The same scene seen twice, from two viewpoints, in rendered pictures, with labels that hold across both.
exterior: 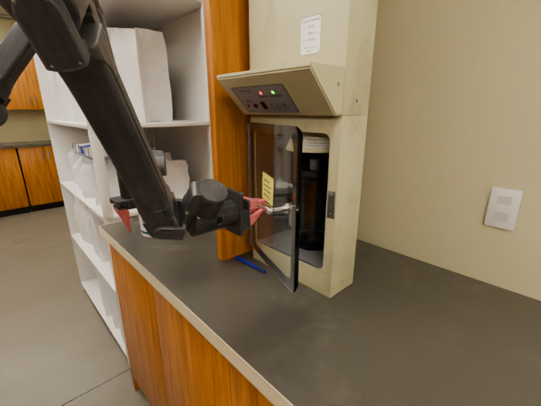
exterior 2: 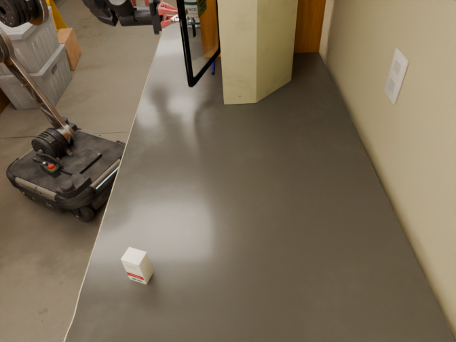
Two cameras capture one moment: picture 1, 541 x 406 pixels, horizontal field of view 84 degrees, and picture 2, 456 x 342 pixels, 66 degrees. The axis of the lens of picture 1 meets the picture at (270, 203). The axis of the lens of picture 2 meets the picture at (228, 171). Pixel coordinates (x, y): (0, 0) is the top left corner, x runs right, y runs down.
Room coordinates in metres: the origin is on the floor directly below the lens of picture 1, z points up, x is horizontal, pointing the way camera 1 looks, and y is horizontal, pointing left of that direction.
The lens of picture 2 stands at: (-0.03, -0.89, 1.59)
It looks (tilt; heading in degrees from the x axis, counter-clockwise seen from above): 43 degrees down; 45
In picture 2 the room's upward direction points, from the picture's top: 4 degrees counter-clockwise
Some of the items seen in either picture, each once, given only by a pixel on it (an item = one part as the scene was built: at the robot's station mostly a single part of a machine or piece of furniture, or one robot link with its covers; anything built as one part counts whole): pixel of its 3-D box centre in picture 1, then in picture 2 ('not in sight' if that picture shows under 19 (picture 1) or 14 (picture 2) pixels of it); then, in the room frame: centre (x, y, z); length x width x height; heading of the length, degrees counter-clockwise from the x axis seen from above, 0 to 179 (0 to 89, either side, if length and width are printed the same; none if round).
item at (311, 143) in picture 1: (318, 139); not in sight; (0.87, -0.14, 1.34); 0.18 x 0.18 x 0.05
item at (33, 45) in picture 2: not in sight; (22, 40); (0.88, 2.30, 0.49); 0.60 x 0.42 x 0.33; 43
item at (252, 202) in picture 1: (249, 209); (169, 15); (0.68, 0.05, 1.20); 0.09 x 0.07 x 0.07; 132
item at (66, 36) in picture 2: not in sight; (58, 49); (1.29, 2.75, 0.14); 0.41 x 0.32 x 0.28; 49
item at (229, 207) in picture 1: (225, 213); (147, 15); (0.64, 0.10, 1.20); 0.07 x 0.07 x 0.10; 42
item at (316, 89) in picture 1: (274, 93); not in sight; (0.77, -0.01, 1.46); 0.32 x 0.12 x 0.10; 43
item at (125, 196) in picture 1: (130, 189); not in sight; (0.81, 0.39, 1.21); 0.10 x 0.07 x 0.07; 134
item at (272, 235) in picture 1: (270, 200); (201, 12); (0.78, 0.00, 1.19); 0.30 x 0.01 x 0.40; 23
